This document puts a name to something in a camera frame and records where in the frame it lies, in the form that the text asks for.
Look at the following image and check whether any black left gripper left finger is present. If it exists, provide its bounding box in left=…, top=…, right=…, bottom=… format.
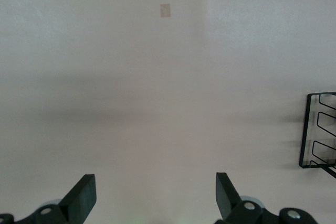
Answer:
left=0, top=174, right=97, bottom=224

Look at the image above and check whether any small brown tape patch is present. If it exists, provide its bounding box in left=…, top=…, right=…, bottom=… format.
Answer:
left=160, top=3, right=171, bottom=18

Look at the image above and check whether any black wire cup holder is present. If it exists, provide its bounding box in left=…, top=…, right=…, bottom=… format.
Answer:
left=298, top=92, right=336, bottom=179

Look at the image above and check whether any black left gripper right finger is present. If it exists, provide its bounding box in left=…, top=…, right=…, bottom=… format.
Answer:
left=214, top=173, right=318, bottom=224

